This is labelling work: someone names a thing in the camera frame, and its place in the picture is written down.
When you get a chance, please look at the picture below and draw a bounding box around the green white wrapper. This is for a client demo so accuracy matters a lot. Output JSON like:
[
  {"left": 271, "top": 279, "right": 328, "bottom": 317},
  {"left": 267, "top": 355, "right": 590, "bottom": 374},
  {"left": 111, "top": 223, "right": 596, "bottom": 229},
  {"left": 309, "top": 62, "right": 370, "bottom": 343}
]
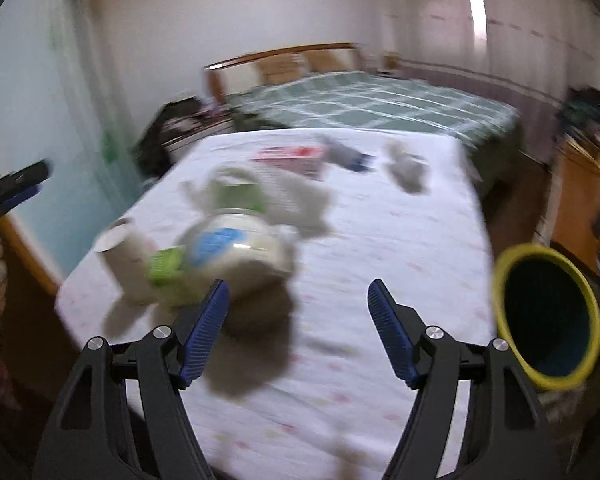
[{"left": 147, "top": 247, "right": 206, "bottom": 309}]

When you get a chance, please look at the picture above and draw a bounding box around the dark clothes heap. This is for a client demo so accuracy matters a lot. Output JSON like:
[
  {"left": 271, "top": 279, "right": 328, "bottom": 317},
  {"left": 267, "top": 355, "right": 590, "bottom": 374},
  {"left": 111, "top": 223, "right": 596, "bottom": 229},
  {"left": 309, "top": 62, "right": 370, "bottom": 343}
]
[{"left": 555, "top": 87, "right": 600, "bottom": 146}]

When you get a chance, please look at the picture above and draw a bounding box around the dark clothes pile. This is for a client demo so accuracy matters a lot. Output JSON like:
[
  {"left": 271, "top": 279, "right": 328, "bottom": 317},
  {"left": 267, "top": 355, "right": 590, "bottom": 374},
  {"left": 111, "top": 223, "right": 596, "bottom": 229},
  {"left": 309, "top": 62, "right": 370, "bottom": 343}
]
[{"left": 132, "top": 97, "right": 216, "bottom": 181}]

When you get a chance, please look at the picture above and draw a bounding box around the white nightstand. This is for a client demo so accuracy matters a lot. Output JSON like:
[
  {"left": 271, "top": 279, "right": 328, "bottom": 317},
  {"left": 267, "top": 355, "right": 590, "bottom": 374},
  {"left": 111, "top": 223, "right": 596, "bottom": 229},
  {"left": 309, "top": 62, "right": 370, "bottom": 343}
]
[{"left": 162, "top": 115, "right": 237, "bottom": 162}]

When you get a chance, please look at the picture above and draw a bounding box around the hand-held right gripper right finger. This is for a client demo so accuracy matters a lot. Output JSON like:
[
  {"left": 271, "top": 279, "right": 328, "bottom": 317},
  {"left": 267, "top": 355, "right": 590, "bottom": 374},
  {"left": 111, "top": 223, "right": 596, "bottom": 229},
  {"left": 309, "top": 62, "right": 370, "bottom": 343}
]
[{"left": 367, "top": 279, "right": 566, "bottom": 480}]

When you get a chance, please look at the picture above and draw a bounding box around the wooden headboard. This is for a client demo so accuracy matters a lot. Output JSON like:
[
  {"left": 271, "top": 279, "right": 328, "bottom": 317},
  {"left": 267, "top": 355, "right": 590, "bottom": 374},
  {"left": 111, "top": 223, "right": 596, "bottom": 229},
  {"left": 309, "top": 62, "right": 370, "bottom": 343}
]
[{"left": 204, "top": 42, "right": 362, "bottom": 107}]

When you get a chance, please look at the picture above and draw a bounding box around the clear plastic bottle blue label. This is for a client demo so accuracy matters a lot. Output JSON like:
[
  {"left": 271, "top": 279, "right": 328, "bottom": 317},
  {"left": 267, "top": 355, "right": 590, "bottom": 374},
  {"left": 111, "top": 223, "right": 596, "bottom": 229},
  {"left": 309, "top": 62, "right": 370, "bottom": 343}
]
[{"left": 180, "top": 212, "right": 299, "bottom": 306}]

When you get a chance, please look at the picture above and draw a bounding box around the white paper cup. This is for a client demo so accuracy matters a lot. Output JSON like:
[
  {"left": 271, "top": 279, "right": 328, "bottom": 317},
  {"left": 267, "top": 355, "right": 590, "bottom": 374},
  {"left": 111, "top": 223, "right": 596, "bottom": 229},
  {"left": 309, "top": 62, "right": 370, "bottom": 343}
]
[{"left": 94, "top": 217, "right": 156, "bottom": 307}]

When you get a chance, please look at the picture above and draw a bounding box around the pink curtain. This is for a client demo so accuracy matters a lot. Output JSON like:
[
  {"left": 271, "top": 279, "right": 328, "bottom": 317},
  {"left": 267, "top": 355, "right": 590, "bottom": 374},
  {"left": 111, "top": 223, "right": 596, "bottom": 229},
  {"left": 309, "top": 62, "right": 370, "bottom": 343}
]
[{"left": 380, "top": 0, "right": 583, "bottom": 108}]

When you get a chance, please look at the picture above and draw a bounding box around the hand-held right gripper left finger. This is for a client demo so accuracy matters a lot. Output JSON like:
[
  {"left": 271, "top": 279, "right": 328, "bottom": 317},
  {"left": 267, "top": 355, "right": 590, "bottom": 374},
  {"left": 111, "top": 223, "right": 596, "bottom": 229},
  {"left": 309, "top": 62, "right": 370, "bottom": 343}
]
[{"left": 32, "top": 279, "right": 231, "bottom": 480}]

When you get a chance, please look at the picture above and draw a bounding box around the white plastic bag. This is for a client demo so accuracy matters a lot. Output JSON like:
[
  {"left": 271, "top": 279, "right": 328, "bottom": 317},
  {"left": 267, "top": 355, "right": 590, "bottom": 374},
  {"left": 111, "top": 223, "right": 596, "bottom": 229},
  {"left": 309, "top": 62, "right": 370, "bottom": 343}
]
[{"left": 180, "top": 165, "right": 334, "bottom": 239}]

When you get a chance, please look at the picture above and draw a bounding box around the wooden desk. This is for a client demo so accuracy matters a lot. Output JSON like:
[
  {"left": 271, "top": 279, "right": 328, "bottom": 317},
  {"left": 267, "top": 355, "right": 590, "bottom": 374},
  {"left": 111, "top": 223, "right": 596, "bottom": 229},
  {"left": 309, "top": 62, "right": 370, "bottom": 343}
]
[{"left": 534, "top": 140, "right": 600, "bottom": 283}]

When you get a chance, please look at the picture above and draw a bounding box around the white dotted tablecloth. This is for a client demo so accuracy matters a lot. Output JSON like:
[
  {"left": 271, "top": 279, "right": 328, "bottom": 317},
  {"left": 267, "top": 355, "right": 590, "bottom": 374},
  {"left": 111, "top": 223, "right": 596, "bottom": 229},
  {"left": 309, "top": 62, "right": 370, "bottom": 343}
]
[{"left": 55, "top": 127, "right": 497, "bottom": 480}]

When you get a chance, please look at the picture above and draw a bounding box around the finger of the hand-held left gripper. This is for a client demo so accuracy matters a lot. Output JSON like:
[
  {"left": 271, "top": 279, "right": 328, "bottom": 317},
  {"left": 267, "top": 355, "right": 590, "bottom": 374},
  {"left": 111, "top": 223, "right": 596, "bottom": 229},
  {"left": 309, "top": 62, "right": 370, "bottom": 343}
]
[
  {"left": 7, "top": 159, "right": 54, "bottom": 187},
  {"left": 0, "top": 185, "right": 42, "bottom": 222}
]

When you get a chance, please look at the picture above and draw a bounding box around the white blue packet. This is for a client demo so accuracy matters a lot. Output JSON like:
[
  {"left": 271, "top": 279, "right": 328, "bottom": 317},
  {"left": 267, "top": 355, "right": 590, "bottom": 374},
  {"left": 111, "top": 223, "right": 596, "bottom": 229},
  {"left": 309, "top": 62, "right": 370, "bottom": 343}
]
[{"left": 317, "top": 135, "right": 374, "bottom": 174}]

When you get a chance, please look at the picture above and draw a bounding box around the pink carton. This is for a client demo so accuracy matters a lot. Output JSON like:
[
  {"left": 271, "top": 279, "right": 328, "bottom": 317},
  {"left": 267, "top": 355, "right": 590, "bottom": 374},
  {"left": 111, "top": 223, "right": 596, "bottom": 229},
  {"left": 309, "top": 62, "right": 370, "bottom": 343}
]
[{"left": 252, "top": 145, "right": 329, "bottom": 181}]

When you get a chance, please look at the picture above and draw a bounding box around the green checked bed blanket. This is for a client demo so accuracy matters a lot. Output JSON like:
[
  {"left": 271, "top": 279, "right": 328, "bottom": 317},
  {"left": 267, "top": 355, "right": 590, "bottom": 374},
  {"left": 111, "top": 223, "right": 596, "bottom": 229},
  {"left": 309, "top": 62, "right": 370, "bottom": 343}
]
[{"left": 230, "top": 71, "right": 522, "bottom": 153}]

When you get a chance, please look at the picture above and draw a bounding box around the grey paper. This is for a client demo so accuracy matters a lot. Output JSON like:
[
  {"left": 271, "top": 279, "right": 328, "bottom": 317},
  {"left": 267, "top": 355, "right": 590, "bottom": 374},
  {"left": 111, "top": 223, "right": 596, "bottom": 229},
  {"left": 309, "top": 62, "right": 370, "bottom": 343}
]
[{"left": 384, "top": 140, "right": 431, "bottom": 194}]

